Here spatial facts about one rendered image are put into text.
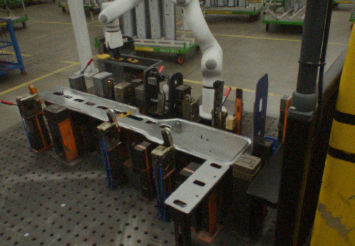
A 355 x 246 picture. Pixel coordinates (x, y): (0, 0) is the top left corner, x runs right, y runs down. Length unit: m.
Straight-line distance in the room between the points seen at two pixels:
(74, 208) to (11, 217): 0.28
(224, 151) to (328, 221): 0.74
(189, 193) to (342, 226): 0.59
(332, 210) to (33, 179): 1.56
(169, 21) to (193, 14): 4.03
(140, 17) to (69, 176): 4.65
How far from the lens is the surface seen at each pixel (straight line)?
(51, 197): 1.73
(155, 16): 6.00
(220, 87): 1.44
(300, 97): 0.41
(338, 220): 0.65
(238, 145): 1.36
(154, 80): 1.67
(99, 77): 1.93
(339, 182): 0.60
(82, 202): 1.64
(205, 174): 1.20
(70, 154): 1.91
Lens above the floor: 1.74
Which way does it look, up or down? 27 degrees down
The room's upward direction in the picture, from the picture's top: 4 degrees counter-clockwise
